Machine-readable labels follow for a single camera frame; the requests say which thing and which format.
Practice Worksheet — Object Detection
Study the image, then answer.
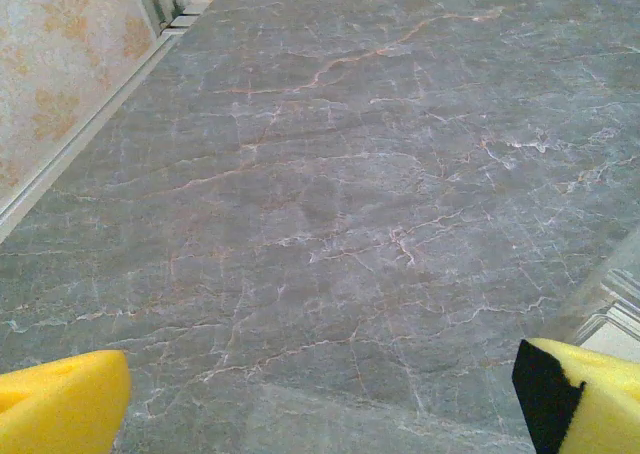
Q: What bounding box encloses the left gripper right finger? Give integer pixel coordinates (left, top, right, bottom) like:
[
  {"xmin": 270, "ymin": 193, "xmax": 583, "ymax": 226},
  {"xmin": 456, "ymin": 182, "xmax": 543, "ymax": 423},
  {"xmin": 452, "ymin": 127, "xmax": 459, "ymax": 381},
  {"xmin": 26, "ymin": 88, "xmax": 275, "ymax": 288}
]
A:
[{"xmin": 511, "ymin": 337, "xmax": 640, "ymax": 454}]

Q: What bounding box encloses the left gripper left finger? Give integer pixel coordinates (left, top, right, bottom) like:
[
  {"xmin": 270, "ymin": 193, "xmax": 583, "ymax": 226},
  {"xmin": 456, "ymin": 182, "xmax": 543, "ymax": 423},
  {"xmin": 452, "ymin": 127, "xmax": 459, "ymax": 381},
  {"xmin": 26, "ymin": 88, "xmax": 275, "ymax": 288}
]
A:
[{"xmin": 0, "ymin": 349, "xmax": 133, "ymax": 454}]

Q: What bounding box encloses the aluminium side rail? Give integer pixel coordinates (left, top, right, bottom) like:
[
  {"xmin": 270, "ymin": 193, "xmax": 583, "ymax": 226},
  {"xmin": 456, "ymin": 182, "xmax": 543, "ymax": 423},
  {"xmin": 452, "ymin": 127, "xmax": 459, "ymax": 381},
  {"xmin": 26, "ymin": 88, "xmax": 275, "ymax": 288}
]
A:
[{"xmin": 0, "ymin": 23, "xmax": 186, "ymax": 240}]

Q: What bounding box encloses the clear bottle blue label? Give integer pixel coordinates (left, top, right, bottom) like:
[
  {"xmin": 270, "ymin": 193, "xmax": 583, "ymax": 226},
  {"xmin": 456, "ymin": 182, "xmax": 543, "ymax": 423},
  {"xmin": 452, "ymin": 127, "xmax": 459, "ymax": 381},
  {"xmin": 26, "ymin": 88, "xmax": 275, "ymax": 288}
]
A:
[{"xmin": 569, "ymin": 233, "xmax": 640, "ymax": 348}]

